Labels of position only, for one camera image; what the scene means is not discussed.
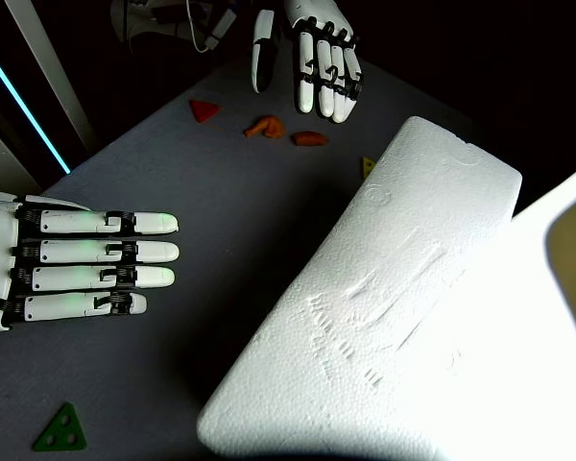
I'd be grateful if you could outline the green triangle block with holes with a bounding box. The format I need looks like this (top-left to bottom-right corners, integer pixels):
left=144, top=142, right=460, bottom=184
left=32, top=400, right=87, bottom=452

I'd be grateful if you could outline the orange toy chicken leg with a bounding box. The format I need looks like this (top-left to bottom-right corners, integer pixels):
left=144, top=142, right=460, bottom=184
left=243, top=114, right=288, bottom=140

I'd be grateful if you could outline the red triangle block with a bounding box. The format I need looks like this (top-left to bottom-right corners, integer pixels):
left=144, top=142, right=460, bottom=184
left=188, top=99, right=221, bottom=124

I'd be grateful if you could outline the grey table cloth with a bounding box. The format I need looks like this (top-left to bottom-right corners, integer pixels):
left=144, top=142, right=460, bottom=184
left=0, top=52, right=476, bottom=461

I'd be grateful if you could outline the grey curved background object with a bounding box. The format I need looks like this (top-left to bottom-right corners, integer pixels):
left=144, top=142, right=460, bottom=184
left=109, top=0, right=188, bottom=54

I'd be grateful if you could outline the white plug adapter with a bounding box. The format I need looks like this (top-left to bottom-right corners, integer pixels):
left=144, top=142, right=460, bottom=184
left=204, top=9, right=238, bottom=52

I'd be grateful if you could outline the white cable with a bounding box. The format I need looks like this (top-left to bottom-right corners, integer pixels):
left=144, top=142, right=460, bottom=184
left=185, top=0, right=210, bottom=54

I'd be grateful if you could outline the brown ridged toy food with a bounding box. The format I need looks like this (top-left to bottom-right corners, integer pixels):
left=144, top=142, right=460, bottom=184
left=291, top=130, right=331, bottom=148

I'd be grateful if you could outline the white flat panel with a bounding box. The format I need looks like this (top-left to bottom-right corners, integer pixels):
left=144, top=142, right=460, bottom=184
left=0, top=117, right=44, bottom=196

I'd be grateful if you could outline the white styrofoam lid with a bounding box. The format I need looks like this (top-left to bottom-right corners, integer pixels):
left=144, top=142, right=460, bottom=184
left=196, top=114, right=524, bottom=461

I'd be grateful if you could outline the large white rounded housing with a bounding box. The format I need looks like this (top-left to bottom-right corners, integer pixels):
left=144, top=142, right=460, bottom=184
left=431, top=158, right=576, bottom=461

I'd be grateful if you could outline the white frame post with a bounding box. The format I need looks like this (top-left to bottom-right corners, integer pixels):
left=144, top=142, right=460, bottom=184
left=4, top=0, right=100, bottom=153

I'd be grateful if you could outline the cyan light strip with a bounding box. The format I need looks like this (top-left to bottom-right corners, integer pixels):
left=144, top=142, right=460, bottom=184
left=0, top=36, right=72, bottom=175

